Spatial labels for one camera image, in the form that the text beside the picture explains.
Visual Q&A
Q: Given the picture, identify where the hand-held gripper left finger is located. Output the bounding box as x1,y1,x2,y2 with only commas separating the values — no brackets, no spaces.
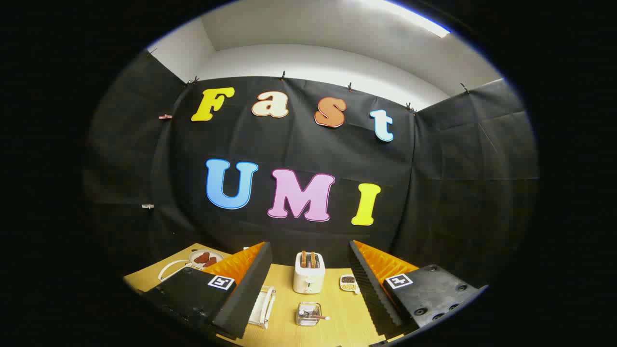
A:
144,241,273,340

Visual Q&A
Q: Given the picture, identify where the row of black clips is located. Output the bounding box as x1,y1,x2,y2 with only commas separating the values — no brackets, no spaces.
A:
147,46,471,114

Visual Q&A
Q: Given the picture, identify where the white wire dish rack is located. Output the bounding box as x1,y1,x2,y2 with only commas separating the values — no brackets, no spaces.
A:
158,258,277,330

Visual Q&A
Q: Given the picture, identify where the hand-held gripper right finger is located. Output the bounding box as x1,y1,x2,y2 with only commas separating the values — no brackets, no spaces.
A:
348,240,488,340

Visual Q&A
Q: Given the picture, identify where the black backdrop cloth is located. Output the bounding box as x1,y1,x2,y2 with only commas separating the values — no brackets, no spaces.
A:
82,48,539,291

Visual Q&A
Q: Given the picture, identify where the white toaster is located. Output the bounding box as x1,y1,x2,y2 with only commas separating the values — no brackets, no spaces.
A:
293,251,326,295

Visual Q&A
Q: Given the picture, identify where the small metal wire basket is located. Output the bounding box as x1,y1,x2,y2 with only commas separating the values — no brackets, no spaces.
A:
295,302,323,327

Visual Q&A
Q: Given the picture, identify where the white divided snack tray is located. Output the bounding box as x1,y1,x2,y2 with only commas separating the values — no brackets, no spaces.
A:
339,274,361,295

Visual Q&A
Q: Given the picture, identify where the small grey plate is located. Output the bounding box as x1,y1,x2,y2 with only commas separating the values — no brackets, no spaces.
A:
188,249,225,269

